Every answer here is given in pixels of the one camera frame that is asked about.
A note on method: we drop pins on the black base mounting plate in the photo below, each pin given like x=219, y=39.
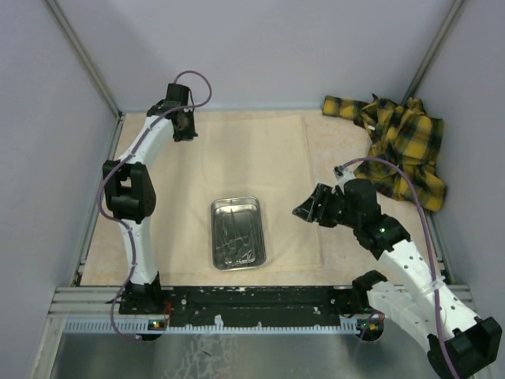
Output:
x=276, y=316

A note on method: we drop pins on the steel surgical scissors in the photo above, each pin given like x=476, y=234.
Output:
x=228, y=241

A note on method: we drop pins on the left aluminium corner post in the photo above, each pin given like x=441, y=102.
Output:
x=83, y=56

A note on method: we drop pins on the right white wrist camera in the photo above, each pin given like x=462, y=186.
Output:
x=343, y=175

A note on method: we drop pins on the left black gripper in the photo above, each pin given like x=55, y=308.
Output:
x=190, y=133

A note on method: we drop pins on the steel forceps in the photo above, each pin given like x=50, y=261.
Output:
x=247, y=242

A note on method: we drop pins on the right aluminium corner post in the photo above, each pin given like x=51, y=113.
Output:
x=447, y=24

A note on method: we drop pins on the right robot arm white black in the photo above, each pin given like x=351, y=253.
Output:
x=457, y=342

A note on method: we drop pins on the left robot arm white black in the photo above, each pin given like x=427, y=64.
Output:
x=130, y=197

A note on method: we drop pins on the aluminium front rail frame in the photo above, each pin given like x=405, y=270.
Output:
x=153, y=299

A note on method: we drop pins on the steel instrument tray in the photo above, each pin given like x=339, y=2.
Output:
x=240, y=207

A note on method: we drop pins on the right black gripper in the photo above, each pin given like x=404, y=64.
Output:
x=311, y=210

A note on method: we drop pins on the aluminium corner post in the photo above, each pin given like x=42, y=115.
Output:
x=447, y=24
x=83, y=56

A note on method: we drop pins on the beige cloth wrap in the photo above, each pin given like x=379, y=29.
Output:
x=264, y=158

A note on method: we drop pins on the yellow plaid shirt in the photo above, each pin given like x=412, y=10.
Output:
x=404, y=135

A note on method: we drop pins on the white slotted cable duct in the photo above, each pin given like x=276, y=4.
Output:
x=152, y=326

